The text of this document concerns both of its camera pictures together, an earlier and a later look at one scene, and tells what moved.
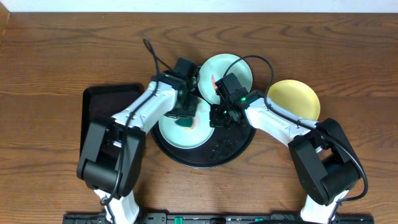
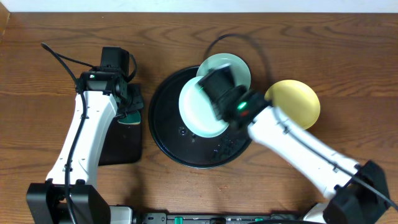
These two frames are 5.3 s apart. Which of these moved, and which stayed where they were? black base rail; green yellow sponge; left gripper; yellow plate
Moved: green yellow sponge; left gripper
Stayed: black base rail; yellow plate
